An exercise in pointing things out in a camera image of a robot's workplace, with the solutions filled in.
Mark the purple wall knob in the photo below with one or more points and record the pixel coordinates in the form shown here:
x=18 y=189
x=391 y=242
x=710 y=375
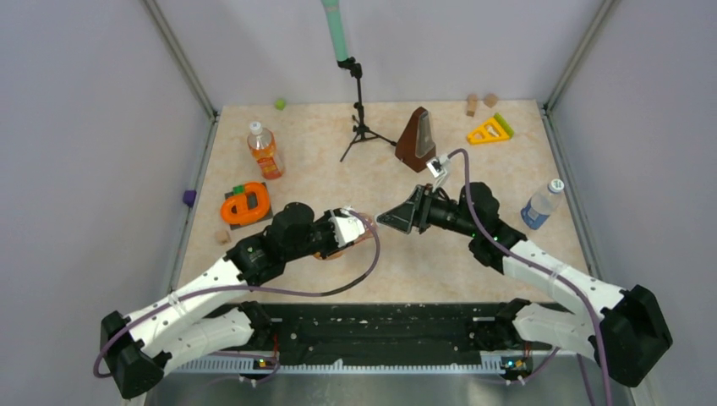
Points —
x=189 y=197

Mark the orange tea bottle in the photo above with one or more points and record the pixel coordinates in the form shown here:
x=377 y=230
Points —
x=368 y=235
x=262 y=146

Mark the black mini tripod stand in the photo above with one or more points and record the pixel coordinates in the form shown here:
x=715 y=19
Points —
x=361 y=131

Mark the small wooden cube left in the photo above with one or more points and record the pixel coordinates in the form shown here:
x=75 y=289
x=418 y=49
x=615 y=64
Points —
x=222 y=237

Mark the orange ring toy on plate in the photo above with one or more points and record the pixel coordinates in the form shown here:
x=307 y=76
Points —
x=246 y=204

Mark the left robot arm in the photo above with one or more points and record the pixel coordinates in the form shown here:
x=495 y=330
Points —
x=140 y=348

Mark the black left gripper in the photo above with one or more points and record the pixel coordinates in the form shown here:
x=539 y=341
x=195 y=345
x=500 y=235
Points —
x=325 y=220

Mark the brown wooden metronome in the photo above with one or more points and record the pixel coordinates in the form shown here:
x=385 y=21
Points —
x=416 y=146

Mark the wooden block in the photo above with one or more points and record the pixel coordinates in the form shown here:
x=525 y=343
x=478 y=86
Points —
x=472 y=105
x=490 y=100

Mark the blue label water bottle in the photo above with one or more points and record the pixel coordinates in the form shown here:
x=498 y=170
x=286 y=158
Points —
x=542 y=204

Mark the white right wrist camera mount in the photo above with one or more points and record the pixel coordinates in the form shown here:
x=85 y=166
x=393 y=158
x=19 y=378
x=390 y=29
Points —
x=440 y=169

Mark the mint green cylinder handle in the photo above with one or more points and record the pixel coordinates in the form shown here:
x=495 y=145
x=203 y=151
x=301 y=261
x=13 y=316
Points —
x=335 y=26

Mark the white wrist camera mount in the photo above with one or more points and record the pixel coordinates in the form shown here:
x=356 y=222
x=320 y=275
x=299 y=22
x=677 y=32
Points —
x=440 y=169
x=348 y=228

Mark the yellow triangle toy block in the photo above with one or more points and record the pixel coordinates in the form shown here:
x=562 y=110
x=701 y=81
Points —
x=491 y=131

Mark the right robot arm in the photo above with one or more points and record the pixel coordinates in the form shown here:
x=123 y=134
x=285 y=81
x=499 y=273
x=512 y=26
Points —
x=623 y=330

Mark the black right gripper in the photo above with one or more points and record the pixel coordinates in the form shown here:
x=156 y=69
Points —
x=402 y=217

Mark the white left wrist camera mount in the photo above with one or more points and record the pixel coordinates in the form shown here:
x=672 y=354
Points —
x=348 y=228

